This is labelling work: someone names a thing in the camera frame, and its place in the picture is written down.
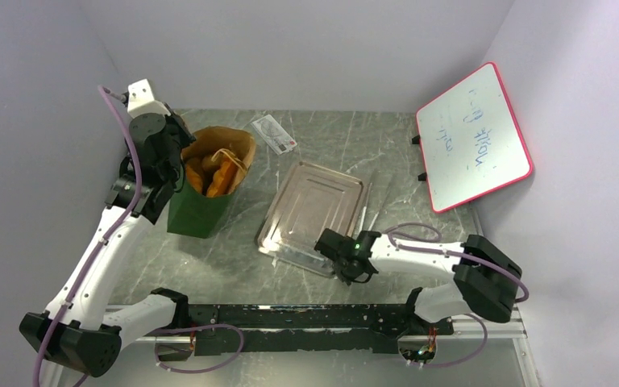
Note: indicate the clear plastic packet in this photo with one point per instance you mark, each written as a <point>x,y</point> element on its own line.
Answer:
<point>274,135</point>

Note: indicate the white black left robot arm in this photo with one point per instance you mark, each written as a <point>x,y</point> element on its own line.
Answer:
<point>75,330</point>

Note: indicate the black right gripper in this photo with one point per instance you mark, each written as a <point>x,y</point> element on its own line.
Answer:
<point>343,274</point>

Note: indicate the pink framed whiteboard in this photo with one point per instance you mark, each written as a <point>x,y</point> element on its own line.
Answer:
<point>471,141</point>

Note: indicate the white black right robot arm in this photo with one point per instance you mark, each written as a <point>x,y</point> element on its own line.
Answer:
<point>475,276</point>

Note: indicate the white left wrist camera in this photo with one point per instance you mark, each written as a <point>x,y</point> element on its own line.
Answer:
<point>142,100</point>

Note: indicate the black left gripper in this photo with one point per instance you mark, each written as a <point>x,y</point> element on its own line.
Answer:
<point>174,121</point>

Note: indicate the aluminium frame rail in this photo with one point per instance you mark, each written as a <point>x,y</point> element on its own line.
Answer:
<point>412,348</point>

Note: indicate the green paper bag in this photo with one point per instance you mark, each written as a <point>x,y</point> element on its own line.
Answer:
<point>191,213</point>

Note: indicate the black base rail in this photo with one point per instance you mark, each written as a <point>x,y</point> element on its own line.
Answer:
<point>378,328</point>

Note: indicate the orange fake bread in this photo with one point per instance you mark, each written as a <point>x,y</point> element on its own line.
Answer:
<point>215,175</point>

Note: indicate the metal baking tray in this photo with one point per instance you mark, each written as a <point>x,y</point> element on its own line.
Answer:
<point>311,199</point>

